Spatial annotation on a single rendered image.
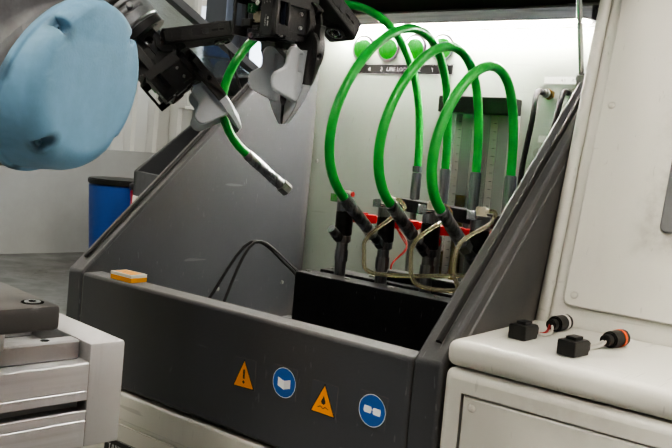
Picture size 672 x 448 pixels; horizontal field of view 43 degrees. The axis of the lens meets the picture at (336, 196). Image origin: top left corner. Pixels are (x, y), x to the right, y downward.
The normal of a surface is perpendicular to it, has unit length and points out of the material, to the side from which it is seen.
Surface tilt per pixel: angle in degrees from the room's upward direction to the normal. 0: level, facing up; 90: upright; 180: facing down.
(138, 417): 90
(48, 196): 90
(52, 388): 90
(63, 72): 98
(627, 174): 76
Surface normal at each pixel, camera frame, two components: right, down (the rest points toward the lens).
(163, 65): 0.29, -0.15
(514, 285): 0.78, 0.10
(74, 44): 0.92, 0.22
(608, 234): -0.58, -0.25
